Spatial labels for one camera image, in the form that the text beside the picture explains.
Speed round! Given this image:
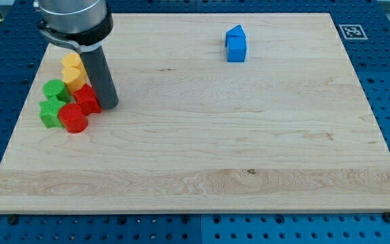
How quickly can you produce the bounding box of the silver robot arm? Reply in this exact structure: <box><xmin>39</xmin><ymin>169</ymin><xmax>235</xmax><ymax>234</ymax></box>
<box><xmin>33</xmin><ymin>0</ymin><xmax>113</xmax><ymax>54</ymax></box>

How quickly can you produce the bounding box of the red cylinder block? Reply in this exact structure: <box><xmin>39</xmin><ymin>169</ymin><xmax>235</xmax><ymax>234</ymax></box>
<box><xmin>58</xmin><ymin>103</ymin><xmax>88</xmax><ymax>134</ymax></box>

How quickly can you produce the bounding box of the yellow heart block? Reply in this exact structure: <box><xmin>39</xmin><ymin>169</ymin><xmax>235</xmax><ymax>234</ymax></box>
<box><xmin>62</xmin><ymin>67</ymin><xmax>86</xmax><ymax>94</ymax></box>

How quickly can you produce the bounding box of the green cylinder block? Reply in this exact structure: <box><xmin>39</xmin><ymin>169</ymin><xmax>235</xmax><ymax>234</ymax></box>
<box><xmin>42</xmin><ymin>79</ymin><xmax>71</xmax><ymax>103</ymax></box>

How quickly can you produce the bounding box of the black bolt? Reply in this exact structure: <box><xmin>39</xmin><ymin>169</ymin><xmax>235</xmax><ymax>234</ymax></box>
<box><xmin>383</xmin><ymin>212</ymin><xmax>390</xmax><ymax>223</ymax></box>
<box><xmin>7</xmin><ymin>214</ymin><xmax>19</xmax><ymax>226</ymax></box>

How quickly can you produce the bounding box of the wooden board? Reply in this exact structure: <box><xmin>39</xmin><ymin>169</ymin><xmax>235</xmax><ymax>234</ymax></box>
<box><xmin>0</xmin><ymin>13</ymin><xmax>390</xmax><ymax>214</ymax></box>

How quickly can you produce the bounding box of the green star block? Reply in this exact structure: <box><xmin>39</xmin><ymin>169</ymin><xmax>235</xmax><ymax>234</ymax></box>
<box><xmin>39</xmin><ymin>96</ymin><xmax>66</xmax><ymax>129</ymax></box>

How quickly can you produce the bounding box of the blue cube block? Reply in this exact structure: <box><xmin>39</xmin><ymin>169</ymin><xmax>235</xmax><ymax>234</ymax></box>
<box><xmin>226</xmin><ymin>37</ymin><xmax>247</xmax><ymax>62</ymax></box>

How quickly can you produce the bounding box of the black bolt right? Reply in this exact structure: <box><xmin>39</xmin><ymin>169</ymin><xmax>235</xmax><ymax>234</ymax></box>
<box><xmin>383</xmin><ymin>212</ymin><xmax>390</xmax><ymax>223</ymax></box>

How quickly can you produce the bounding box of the red star block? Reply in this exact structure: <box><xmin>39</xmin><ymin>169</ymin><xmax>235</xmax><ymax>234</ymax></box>
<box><xmin>72</xmin><ymin>84</ymin><xmax>102</xmax><ymax>115</ymax></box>

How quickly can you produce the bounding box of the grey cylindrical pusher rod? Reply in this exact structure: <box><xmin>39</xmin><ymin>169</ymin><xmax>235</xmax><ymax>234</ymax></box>
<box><xmin>80</xmin><ymin>46</ymin><xmax>119</xmax><ymax>109</ymax></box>

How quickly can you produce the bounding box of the white fiducial marker tag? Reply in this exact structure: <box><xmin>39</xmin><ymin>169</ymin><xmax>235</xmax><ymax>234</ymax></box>
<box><xmin>339</xmin><ymin>24</ymin><xmax>368</xmax><ymax>40</ymax></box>

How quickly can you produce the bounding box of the black bolt left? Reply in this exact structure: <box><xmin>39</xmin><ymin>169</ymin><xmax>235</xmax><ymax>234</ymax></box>
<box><xmin>7</xmin><ymin>214</ymin><xmax>19</xmax><ymax>226</ymax></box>

